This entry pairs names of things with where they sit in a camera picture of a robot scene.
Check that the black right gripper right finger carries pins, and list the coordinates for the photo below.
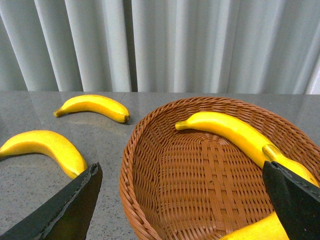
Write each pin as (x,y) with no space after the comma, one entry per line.
(295,200)

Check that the yellow banana in basket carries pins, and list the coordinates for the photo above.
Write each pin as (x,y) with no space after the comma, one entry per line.
(253,143)

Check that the yellow banana basket front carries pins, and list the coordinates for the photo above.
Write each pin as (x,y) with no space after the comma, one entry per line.
(269,228)

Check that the brown wicker basket right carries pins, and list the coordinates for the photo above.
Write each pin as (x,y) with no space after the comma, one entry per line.
(195,185)

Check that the grey pleated curtain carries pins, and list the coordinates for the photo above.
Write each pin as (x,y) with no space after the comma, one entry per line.
(179,46)

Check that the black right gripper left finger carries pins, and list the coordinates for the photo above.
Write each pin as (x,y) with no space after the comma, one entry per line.
(65,216)

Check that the yellow banana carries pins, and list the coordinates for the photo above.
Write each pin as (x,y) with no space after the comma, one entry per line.
(253,143)
(95,103)
(49,143)

